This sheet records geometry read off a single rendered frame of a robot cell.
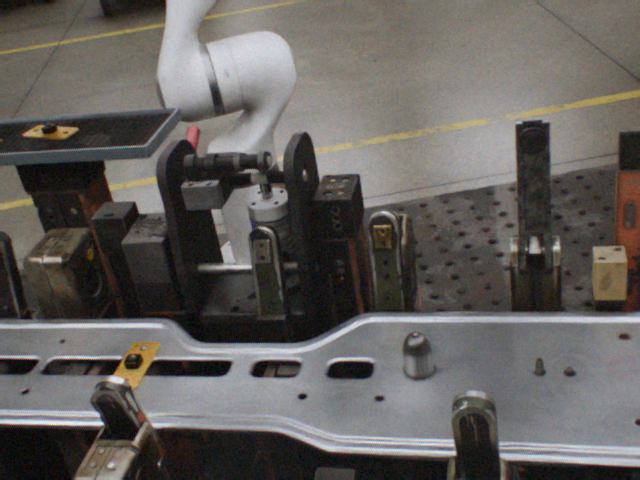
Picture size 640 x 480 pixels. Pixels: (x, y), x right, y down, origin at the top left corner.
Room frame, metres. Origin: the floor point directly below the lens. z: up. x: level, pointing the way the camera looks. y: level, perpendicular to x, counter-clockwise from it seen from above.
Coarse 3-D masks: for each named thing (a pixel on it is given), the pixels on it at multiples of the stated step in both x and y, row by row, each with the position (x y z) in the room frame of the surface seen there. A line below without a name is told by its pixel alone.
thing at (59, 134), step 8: (40, 128) 1.21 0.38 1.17; (48, 128) 1.18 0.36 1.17; (56, 128) 1.19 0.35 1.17; (64, 128) 1.20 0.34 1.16; (72, 128) 1.19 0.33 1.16; (24, 136) 1.20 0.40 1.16; (32, 136) 1.19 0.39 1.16; (40, 136) 1.18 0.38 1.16; (48, 136) 1.17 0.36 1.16; (56, 136) 1.17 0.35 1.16; (64, 136) 1.16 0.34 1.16
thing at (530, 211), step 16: (528, 128) 0.79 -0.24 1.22; (544, 128) 0.80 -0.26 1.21; (528, 144) 0.78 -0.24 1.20; (544, 144) 0.78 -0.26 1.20; (528, 160) 0.81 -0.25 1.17; (544, 160) 0.80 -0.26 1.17; (528, 176) 0.81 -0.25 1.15; (544, 176) 0.79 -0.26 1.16; (528, 192) 0.80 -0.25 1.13; (544, 192) 0.79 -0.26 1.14; (528, 208) 0.80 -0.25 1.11; (544, 208) 0.79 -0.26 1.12; (528, 224) 0.80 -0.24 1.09; (544, 224) 0.79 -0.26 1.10; (544, 240) 0.78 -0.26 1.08; (544, 256) 0.78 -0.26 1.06
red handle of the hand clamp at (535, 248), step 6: (528, 234) 0.81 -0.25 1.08; (534, 234) 0.80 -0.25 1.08; (540, 234) 0.80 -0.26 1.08; (528, 240) 0.80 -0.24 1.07; (534, 240) 0.80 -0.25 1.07; (540, 240) 0.79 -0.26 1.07; (528, 246) 0.79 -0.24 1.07; (534, 246) 0.79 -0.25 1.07; (540, 246) 0.79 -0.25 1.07; (528, 252) 0.79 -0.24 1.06; (534, 252) 0.78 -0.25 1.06; (540, 252) 0.78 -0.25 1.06; (534, 258) 0.79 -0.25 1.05
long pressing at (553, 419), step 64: (0, 320) 0.94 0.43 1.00; (64, 320) 0.92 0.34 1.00; (128, 320) 0.89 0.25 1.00; (384, 320) 0.79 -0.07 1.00; (448, 320) 0.77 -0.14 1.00; (512, 320) 0.75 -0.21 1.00; (576, 320) 0.73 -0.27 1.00; (0, 384) 0.81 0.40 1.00; (64, 384) 0.78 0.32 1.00; (192, 384) 0.74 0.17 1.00; (256, 384) 0.72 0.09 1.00; (320, 384) 0.70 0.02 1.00; (384, 384) 0.68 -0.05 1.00; (448, 384) 0.66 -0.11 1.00; (512, 384) 0.65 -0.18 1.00; (576, 384) 0.63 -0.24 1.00; (320, 448) 0.61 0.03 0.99; (384, 448) 0.59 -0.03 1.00; (448, 448) 0.58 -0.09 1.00; (512, 448) 0.56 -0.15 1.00; (576, 448) 0.55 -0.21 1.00
